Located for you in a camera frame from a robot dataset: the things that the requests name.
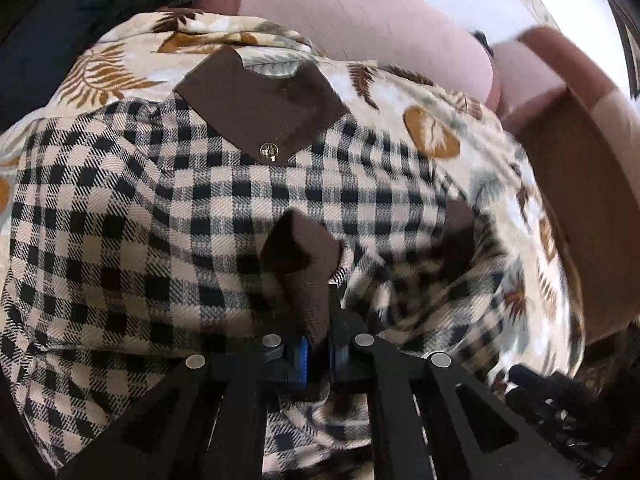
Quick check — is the pink bolster cushion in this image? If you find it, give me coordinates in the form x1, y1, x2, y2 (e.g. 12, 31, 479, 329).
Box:
197, 0, 503, 111

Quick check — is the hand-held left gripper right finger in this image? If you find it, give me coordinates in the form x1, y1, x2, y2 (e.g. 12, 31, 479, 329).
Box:
326, 284, 597, 480

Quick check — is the small black object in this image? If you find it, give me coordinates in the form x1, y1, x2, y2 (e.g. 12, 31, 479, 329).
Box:
471, 30, 495, 57

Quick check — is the pink and brown sofa armrest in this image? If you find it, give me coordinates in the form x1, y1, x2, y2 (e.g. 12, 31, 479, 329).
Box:
492, 25, 640, 133

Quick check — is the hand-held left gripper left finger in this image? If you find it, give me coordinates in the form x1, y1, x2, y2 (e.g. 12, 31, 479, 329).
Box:
57, 332, 310, 480

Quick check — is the leaf print blanket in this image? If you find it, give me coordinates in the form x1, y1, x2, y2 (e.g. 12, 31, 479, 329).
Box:
0, 9, 587, 396

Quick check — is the black garment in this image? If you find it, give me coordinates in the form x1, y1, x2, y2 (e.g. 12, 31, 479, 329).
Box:
0, 0, 231, 136

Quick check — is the checked coat with brown collar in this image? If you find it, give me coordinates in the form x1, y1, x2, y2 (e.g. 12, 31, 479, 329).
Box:
0, 45, 516, 480

